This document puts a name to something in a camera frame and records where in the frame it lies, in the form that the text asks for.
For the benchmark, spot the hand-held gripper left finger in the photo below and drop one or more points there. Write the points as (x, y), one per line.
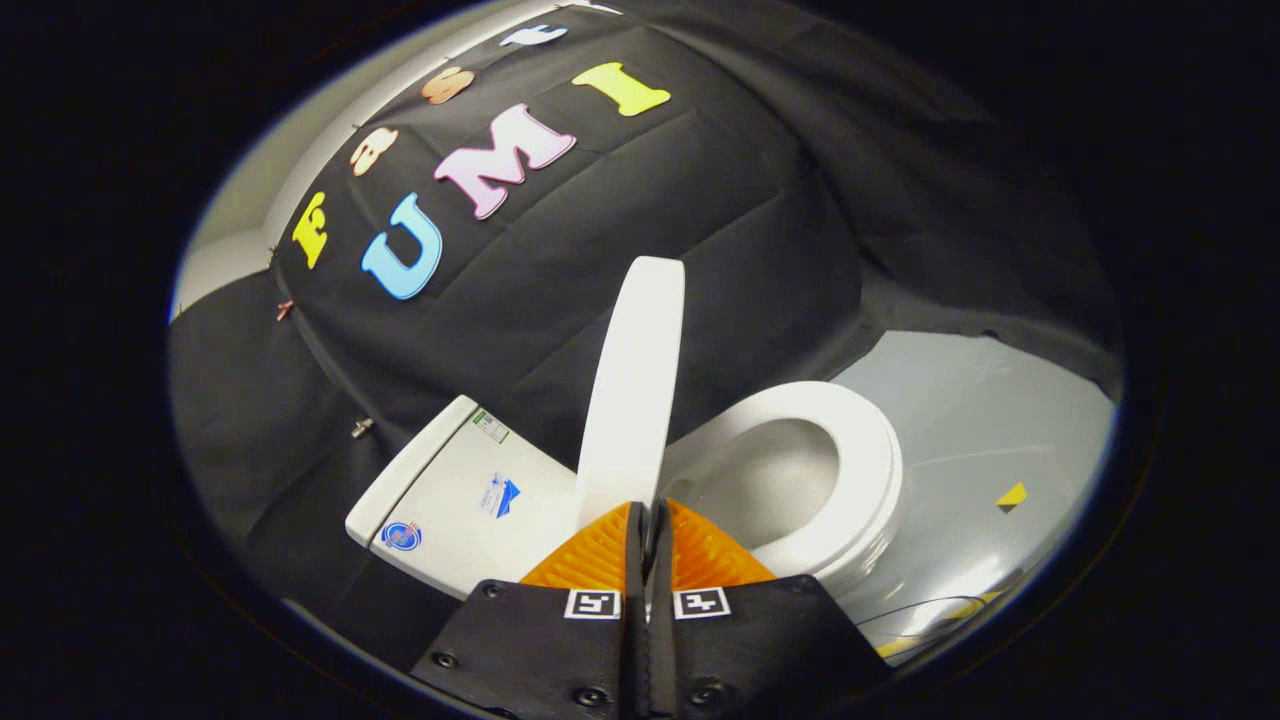
(540, 650)

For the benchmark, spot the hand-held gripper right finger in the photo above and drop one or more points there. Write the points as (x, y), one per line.
(760, 650)

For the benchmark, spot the white toilet lid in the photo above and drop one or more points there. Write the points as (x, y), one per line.
(632, 390)

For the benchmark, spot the white toilet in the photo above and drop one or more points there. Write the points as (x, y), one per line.
(470, 500)

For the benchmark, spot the white toilet seat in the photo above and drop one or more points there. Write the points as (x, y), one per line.
(870, 470)

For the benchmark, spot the silver clip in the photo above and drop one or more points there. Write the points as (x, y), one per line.
(362, 428)

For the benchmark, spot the yellow floor tape mark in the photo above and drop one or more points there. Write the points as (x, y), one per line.
(1012, 496)

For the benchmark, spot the black backdrop cloth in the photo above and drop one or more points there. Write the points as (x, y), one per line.
(600, 250)

